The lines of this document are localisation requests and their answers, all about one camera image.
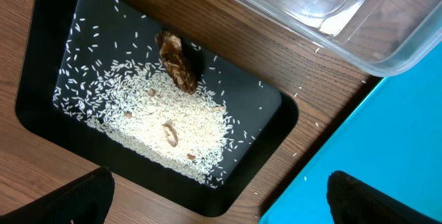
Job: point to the brown food scrap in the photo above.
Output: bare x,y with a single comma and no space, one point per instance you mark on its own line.
177,65

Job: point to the clear plastic waste bin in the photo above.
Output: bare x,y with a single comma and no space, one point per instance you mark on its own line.
381,37

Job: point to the teal serving tray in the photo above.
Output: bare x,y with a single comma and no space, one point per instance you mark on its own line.
391,141

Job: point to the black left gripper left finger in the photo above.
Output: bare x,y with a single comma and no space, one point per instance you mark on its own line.
84,200

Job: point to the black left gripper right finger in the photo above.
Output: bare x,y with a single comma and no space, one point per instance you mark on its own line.
351,201

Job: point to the black food waste tray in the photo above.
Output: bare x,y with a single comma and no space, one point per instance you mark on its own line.
49,29

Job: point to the pile of rice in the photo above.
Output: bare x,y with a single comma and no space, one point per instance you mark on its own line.
112,79

